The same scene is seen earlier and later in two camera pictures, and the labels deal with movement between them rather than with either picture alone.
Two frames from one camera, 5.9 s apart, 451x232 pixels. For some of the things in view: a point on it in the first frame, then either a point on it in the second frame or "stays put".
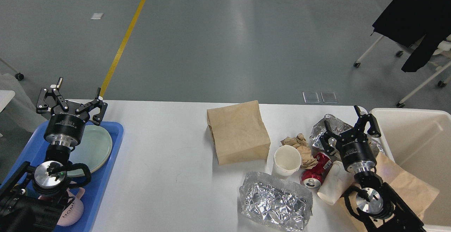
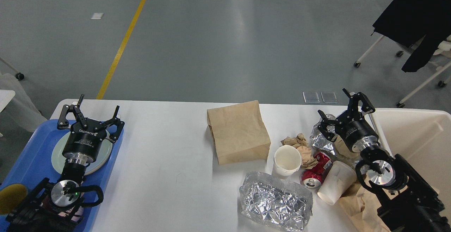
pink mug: (74, 211) stays put
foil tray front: (283, 204) stays put
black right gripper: (355, 150) to (358, 134)
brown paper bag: (239, 135) stays put
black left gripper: (66, 129) to (83, 142)
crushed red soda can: (312, 179) stays put
